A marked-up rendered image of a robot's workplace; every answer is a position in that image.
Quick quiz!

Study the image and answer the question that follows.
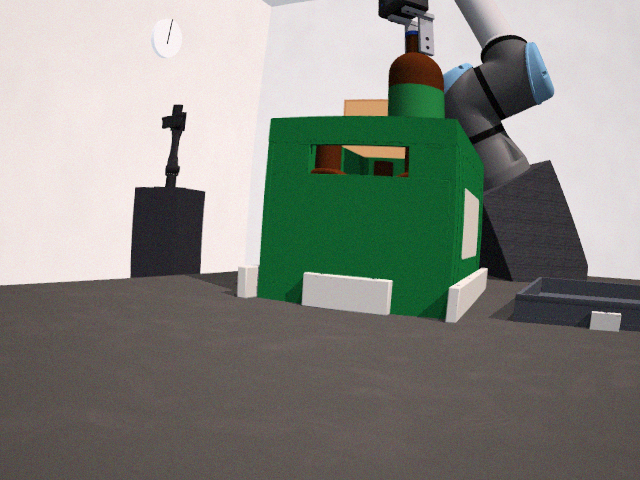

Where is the brown glass bottle with green label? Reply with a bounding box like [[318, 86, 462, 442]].
[[388, 30, 445, 118]]

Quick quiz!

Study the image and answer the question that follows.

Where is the green crate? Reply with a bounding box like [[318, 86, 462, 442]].
[[257, 116, 484, 319]]

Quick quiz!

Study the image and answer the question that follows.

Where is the brown glass bottle with cream label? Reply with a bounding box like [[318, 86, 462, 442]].
[[311, 145, 347, 175]]

